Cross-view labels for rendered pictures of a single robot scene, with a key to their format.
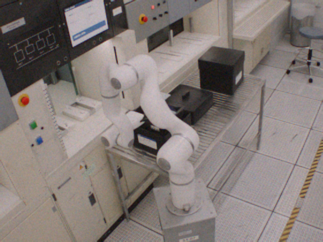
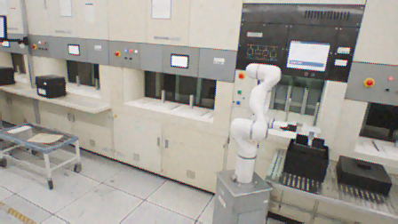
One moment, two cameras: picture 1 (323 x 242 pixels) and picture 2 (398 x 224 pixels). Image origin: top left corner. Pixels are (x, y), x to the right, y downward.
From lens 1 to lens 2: 147 cm
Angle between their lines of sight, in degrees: 68
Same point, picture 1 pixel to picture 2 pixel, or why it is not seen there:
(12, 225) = (201, 129)
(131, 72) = (254, 67)
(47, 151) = (239, 113)
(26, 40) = (258, 45)
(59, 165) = not seen: hidden behind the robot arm
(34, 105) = (246, 83)
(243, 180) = not seen: outside the picture
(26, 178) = (220, 115)
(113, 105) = not seen: hidden behind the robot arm
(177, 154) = (237, 123)
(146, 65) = (268, 70)
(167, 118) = (252, 104)
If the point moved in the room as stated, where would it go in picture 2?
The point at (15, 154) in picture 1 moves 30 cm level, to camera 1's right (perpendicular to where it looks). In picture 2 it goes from (222, 98) to (234, 107)
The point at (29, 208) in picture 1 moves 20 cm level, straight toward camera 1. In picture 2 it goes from (212, 130) to (199, 135)
